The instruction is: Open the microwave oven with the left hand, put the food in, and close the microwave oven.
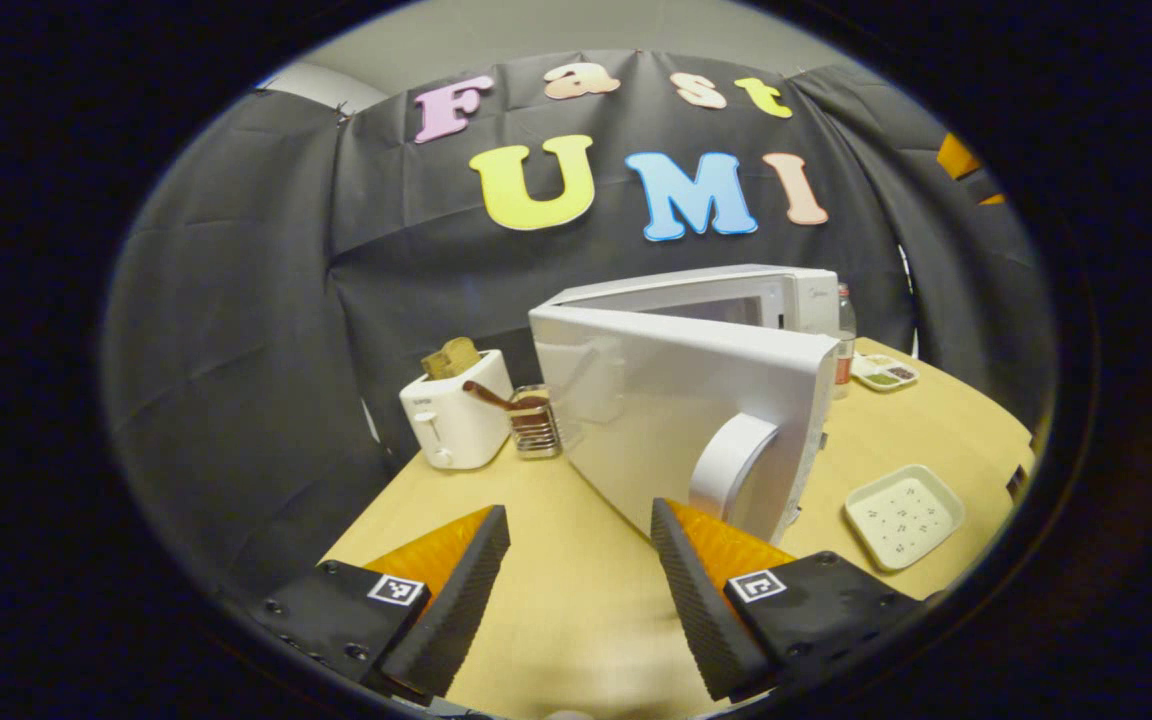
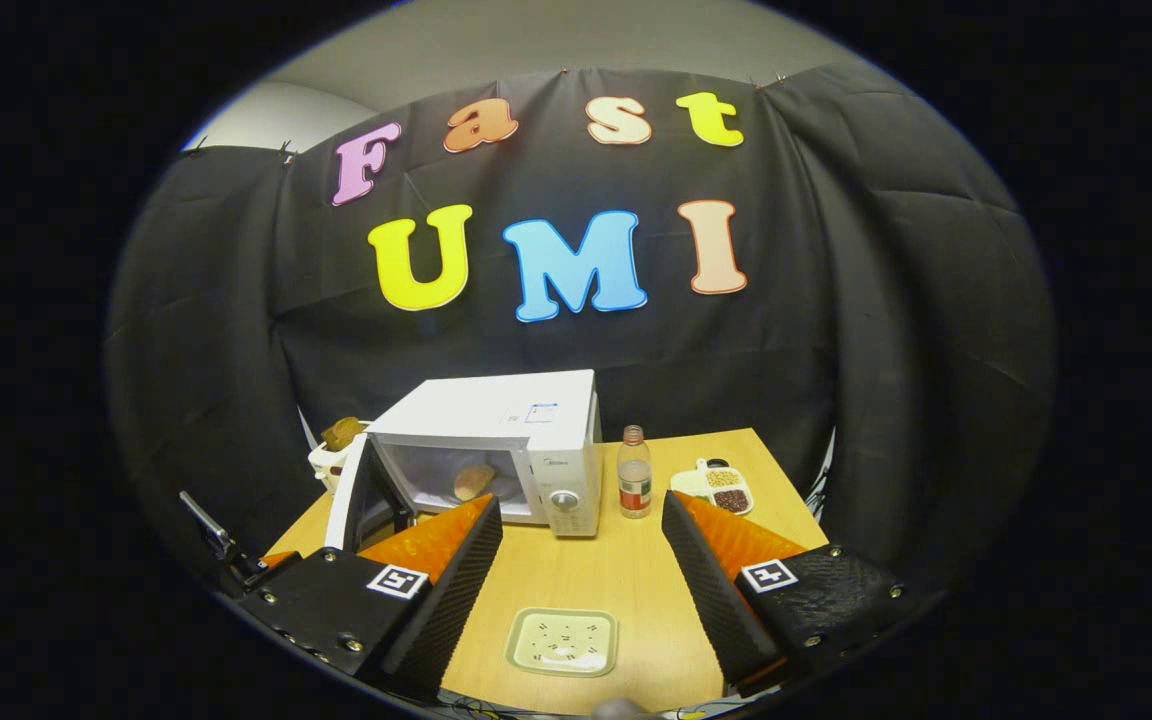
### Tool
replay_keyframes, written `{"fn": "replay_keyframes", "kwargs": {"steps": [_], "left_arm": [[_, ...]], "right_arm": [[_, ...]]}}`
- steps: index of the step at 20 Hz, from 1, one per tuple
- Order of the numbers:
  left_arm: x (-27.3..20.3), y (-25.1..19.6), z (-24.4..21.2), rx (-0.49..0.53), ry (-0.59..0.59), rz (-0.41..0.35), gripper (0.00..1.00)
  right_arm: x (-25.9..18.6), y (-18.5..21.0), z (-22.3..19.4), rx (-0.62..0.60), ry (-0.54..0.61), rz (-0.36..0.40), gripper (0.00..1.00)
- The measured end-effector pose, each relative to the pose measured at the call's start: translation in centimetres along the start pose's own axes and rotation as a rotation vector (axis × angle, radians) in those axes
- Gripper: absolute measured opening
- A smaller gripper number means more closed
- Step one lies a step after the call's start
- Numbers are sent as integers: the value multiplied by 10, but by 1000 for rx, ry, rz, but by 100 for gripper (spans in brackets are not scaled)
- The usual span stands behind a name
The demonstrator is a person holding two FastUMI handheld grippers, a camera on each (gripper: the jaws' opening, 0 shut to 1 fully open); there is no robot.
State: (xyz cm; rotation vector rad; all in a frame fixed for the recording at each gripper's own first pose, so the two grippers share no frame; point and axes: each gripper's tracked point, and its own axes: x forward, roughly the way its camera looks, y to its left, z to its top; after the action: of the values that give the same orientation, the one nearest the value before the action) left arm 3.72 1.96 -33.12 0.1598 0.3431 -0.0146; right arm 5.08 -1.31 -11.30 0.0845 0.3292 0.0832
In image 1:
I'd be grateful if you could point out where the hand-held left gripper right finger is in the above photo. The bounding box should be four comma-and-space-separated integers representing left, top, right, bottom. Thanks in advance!
650, 497, 927, 701

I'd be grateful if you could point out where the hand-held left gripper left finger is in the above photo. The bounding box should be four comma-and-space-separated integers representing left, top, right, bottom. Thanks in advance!
251, 504, 512, 701

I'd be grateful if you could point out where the white microwave oven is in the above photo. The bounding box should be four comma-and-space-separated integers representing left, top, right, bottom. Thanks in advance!
528, 264, 842, 546

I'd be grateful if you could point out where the white toaster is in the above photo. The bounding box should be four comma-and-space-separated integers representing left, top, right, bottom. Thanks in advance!
399, 349, 515, 471

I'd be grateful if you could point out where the small glass jar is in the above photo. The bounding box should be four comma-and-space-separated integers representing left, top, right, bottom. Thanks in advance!
509, 385, 563, 460

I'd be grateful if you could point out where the divided white dish of beans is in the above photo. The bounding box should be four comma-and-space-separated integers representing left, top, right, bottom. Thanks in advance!
851, 352, 919, 393

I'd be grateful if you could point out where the clear plastic water bottle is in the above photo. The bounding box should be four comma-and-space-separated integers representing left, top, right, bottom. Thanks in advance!
833, 283, 858, 401

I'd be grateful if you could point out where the brown wooden spoon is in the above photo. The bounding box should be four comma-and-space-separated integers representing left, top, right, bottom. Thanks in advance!
463, 380, 548, 414

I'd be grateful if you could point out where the white square dotted plate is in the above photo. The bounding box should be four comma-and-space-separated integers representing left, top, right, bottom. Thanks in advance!
844, 464, 966, 572

